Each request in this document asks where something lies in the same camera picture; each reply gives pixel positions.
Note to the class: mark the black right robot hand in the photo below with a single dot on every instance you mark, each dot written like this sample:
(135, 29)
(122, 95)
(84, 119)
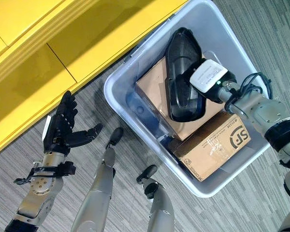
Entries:
(207, 77)

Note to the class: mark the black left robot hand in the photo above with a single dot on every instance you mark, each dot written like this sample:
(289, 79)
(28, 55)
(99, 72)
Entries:
(62, 125)

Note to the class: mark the black sole-shaped part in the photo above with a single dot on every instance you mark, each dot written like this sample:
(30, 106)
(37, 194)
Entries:
(183, 77)

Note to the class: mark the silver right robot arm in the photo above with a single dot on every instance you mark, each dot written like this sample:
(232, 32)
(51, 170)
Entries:
(265, 120)

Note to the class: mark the translucent plastic storage box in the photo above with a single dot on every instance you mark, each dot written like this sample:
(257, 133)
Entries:
(183, 96)

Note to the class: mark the plain brown cardboard box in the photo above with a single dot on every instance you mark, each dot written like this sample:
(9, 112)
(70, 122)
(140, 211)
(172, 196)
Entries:
(157, 96)

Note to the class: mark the printed brown cardboard box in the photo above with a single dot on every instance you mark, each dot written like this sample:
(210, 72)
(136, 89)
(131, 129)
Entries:
(207, 149)

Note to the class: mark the yellow metal shelf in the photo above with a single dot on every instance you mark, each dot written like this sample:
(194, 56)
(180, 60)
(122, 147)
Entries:
(50, 53)

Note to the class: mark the silver left robot leg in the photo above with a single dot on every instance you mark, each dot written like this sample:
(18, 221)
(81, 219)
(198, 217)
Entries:
(99, 181)

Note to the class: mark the silver robot leg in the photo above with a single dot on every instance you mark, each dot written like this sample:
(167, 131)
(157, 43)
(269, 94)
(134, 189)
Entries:
(99, 181)
(157, 200)

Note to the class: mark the silver right robot leg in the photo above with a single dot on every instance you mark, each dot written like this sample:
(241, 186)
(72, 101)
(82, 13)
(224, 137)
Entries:
(157, 200)

